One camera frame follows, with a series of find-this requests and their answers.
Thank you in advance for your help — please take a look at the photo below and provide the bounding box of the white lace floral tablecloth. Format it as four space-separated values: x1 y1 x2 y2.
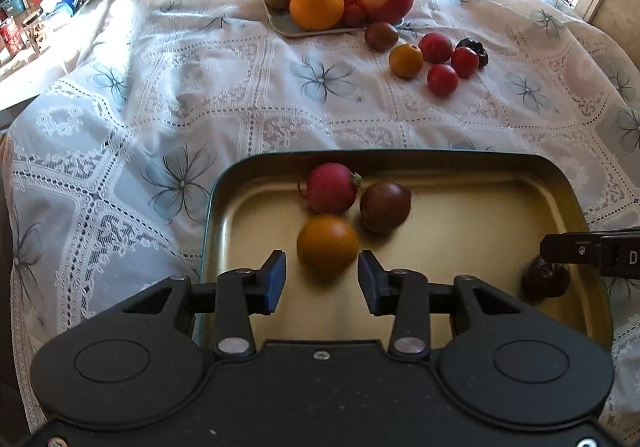
2 0 640 438

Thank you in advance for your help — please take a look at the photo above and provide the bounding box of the gold rectangular metal tray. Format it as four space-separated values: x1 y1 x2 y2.
192 149 615 358

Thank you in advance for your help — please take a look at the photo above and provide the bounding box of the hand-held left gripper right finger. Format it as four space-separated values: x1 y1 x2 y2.
358 250 525 361

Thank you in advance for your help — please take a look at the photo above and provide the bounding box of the red radish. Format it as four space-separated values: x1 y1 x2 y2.
298 162 364 215

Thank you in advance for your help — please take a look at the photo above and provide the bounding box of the orange tomato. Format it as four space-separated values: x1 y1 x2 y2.
296 214 360 278
388 44 425 79

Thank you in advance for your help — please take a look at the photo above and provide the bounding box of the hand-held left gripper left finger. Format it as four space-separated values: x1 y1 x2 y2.
121 250 288 361

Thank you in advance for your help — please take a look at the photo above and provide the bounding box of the blue tissue pack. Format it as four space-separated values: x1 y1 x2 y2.
39 0 83 17

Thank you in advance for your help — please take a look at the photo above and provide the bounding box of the red tomato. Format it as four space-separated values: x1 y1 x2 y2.
418 32 454 64
426 64 460 97
450 46 480 79

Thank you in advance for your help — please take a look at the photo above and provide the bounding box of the dark wrinkled fruit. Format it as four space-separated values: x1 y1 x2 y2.
454 38 489 70
521 256 571 303

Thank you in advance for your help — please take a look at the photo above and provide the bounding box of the dark brown tomato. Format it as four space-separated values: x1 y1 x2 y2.
359 181 413 234
364 20 400 51

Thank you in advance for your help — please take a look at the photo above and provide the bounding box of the small red fruit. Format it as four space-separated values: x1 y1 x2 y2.
340 2 369 28

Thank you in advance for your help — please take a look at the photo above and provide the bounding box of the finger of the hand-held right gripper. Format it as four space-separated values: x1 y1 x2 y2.
539 226 640 279

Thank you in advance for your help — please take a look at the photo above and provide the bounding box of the pale green rectangular plate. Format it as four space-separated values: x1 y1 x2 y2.
263 0 407 38

